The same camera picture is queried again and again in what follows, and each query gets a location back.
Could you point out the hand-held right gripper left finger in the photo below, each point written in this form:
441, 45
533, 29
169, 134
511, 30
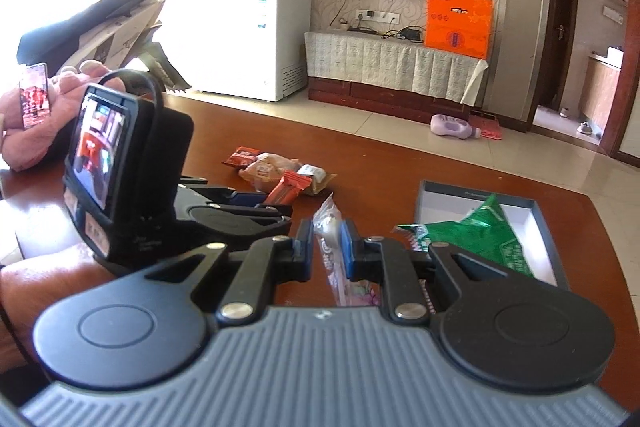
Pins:
305, 252

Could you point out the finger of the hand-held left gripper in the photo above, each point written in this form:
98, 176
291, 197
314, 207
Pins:
277, 210
250, 199

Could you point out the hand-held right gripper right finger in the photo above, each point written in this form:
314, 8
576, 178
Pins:
348, 252

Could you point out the orange-red bar packet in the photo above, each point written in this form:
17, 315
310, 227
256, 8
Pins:
290, 187

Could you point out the clear candy packet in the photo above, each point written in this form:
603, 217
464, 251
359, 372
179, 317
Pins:
327, 227

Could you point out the clear bread packet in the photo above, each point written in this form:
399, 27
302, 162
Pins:
267, 169

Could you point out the red snack packet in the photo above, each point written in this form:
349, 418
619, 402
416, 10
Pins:
240, 157

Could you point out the brown white-label packet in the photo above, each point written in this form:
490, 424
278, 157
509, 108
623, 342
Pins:
317, 179

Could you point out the green snack bag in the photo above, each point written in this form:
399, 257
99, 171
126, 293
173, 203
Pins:
475, 237

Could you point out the dark blue cardboard box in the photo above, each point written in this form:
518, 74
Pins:
530, 227

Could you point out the person's left hand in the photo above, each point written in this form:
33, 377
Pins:
30, 292

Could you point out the smartphone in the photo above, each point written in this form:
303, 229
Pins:
35, 97

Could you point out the electric scooter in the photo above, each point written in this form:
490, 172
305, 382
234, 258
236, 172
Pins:
100, 27

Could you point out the white chest freezer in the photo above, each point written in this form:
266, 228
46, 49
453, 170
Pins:
235, 47

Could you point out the dark wooden television cabinet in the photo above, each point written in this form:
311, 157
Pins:
395, 99

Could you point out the purple detergent bottle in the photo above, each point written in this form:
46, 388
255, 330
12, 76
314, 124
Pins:
450, 126

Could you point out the white lace cloth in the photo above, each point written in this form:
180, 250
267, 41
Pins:
390, 62

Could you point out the red floor mat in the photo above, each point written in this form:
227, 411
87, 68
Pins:
490, 124

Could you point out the black router box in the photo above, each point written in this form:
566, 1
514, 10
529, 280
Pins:
412, 34

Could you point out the orange gift box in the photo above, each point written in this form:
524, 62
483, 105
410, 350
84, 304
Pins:
457, 27

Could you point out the wooden kitchen cabinet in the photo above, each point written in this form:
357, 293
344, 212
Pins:
600, 92

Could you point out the dark wooden door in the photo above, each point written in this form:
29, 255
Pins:
562, 7

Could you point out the white wall socket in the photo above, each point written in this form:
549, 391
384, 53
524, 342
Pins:
377, 16

